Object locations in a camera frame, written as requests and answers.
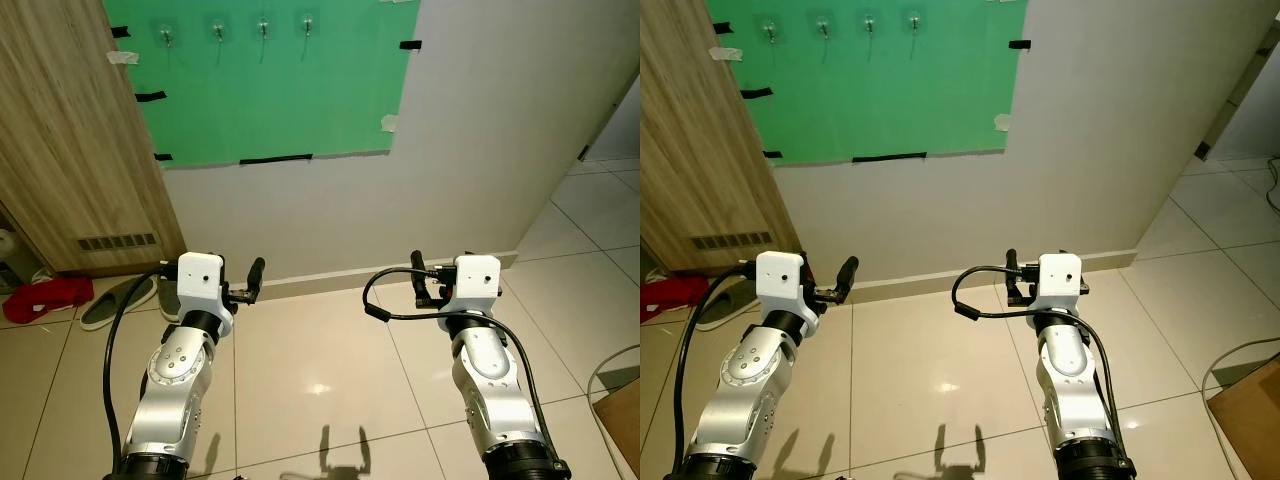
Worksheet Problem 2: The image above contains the beige baseboard strip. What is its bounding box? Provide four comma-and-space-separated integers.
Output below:
232, 251, 520, 297
850, 249, 1140, 296

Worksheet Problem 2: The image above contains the grey slipper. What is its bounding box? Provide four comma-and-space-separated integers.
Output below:
79, 275, 160, 332
695, 276, 758, 332

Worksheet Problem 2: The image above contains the cabinet vent grille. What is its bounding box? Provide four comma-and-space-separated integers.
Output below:
77, 232, 160, 253
691, 232, 773, 252

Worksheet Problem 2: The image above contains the red cloth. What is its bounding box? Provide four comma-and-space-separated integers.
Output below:
640, 276, 712, 323
2, 277, 95, 325

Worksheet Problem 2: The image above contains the wooden cabinet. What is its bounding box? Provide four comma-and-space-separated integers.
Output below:
0, 0, 188, 278
640, 0, 803, 276

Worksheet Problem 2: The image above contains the brown cardboard box corner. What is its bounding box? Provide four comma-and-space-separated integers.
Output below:
1205, 357, 1280, 480
590, 376, 641, 480

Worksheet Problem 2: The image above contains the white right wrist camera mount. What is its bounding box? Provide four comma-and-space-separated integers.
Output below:
451, 254, 502, 317
1036, 252, 1085, 312

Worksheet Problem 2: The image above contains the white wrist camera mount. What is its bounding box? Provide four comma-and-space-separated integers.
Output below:
451, 254, 502, 317
1036, 252, 1085, 312
176, 252, 234, 321
755, 250, 808, 315

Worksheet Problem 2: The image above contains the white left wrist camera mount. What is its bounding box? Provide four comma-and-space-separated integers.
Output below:
755, 250, 808, 315
176, 252, 234, 321

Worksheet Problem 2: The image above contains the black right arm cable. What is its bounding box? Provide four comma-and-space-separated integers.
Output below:
951, 263, 1132, 471
362, 266, 564, 471

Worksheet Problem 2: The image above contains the grey floor cable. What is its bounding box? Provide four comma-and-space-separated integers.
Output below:
1200, 338, 1280, 393
584, 344, 641, 403

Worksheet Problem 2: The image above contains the green wall board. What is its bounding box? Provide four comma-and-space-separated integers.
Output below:
102, 0, 422, 168
704, 0, 1030, 168

